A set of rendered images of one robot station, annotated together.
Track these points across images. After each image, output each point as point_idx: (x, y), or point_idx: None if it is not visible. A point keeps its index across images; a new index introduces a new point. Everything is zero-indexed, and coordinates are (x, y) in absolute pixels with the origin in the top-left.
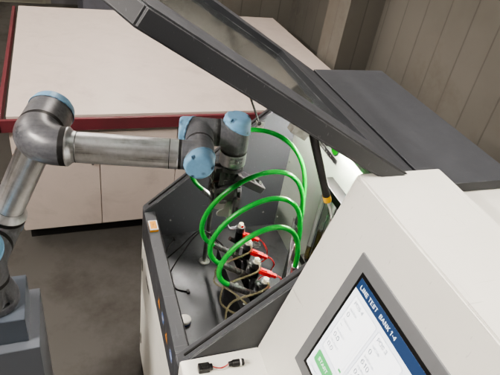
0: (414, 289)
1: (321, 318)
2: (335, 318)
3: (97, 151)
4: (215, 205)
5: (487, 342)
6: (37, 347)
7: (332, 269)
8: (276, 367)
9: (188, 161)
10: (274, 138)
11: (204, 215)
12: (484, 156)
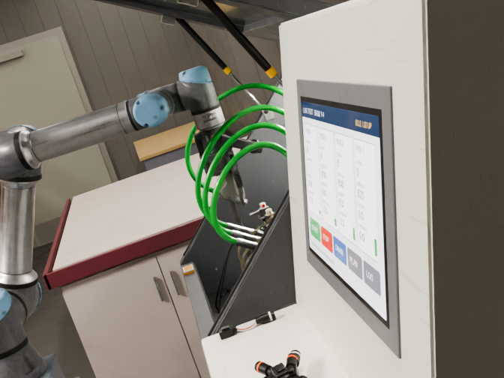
0: (317, 53)
1: (302, 185)
2: (305, 168)
3: (51, 136)
4: (202, 169)
5: (344, 17)
6: None
7: (295, 130)
8: (306, 297)
9: (134, 108)
10: None
11: (195, 186)
12: None
